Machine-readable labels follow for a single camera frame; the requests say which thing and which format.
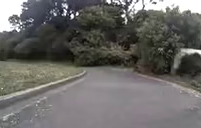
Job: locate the pale kerb edge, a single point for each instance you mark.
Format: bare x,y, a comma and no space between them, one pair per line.
174,85

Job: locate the wood of dark trees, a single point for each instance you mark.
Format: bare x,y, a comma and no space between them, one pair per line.
98,36

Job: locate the grass verge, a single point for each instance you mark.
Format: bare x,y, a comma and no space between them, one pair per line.
191,81

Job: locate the grass field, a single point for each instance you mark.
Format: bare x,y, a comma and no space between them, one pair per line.
21,75

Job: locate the concrete kerb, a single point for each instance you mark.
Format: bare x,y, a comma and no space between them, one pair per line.
34,89

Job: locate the white guard rail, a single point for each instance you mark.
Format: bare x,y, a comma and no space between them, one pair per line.
194,53

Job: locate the grey asphalt path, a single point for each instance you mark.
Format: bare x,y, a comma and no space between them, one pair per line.
111,100

